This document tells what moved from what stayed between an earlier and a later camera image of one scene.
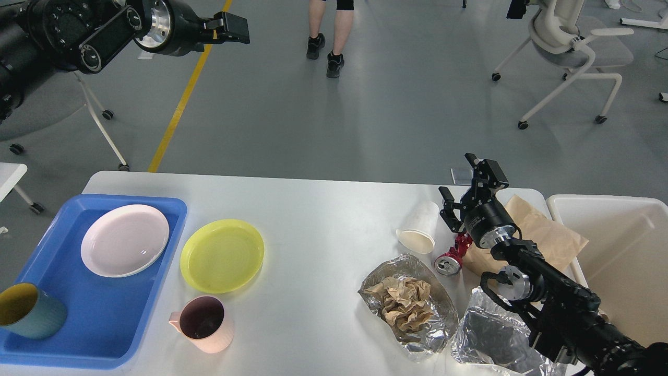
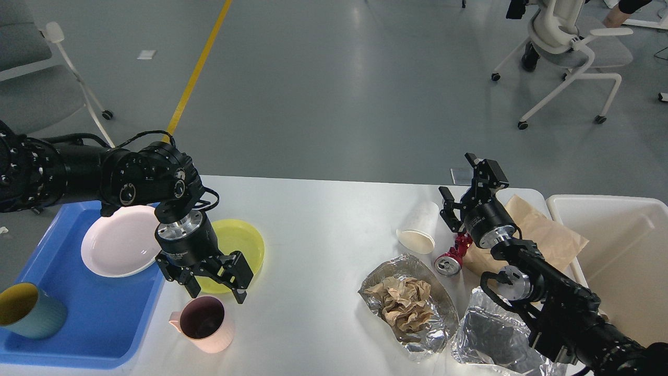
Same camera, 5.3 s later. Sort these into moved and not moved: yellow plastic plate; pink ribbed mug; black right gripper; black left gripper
Moved: black left gripper
Not moved: black right gripper; yellow plastic plate; pink ribbed mug
